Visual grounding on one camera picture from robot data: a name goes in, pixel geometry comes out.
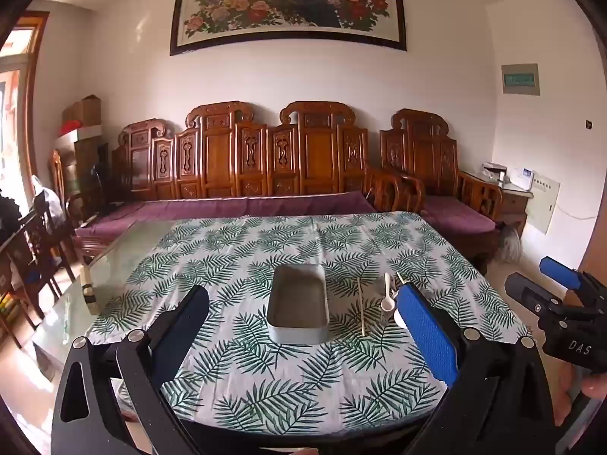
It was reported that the cream box with black band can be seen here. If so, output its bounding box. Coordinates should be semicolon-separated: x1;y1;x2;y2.
82;265;98;314

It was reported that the framed peacock flower painting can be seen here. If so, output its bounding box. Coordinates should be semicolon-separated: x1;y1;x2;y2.
170;0;407;56

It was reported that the person's right hand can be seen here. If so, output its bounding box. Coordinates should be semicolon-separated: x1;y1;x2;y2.
552;365;607;427

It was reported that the clear plastic bag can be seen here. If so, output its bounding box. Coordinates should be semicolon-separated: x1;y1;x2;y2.
31;175;64;231

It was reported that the white wall panel door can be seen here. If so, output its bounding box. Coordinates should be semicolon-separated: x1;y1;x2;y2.
525;174;561;235

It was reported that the rectangular metal tray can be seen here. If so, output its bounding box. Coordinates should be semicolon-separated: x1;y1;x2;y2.
266;264;331;343

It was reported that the carved wooden sofa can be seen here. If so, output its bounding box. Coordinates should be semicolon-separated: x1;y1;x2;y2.
66;100;425;266

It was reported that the carved wooden armchair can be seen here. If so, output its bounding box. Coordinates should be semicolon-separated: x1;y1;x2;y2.
379;108;503;276

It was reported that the wooden side table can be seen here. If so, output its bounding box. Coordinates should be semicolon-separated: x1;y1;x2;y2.
498;184;534;238

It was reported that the white and red box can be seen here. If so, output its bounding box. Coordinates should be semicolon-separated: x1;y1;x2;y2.
54;121;102;147

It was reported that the purple armchair cushion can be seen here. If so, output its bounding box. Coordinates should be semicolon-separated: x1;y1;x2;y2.
420;194;501;235

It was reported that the brown cardboard box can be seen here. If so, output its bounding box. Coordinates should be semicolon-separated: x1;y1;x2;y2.
61;95;102;126

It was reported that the white mop head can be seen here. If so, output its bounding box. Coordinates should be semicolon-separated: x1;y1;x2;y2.
498;225;523;262

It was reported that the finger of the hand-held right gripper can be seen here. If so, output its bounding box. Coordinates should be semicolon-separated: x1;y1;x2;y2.
539;256;583;291
503;272;566;317

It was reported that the black jacket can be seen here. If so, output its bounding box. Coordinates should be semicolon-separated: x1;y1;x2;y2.
0;193;20;245

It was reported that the green wall sign panel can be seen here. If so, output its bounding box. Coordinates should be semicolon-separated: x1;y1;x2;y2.
501;63;541;97

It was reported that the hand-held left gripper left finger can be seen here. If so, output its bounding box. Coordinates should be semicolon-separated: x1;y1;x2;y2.
50;284;212;455

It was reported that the leaf print tablecloth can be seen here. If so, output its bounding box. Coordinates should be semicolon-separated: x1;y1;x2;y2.
88;212;532;441

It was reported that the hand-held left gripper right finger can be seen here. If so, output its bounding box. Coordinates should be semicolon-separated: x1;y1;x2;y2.
393;282;558;455

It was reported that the dark wooden chair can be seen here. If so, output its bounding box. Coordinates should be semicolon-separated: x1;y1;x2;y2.
0;190;77;337

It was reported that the purple sofa cushion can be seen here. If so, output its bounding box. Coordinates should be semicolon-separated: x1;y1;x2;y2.
75;191;377;242

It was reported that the wooden window frame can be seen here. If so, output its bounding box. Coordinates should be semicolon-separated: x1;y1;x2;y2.
0;11;50;200

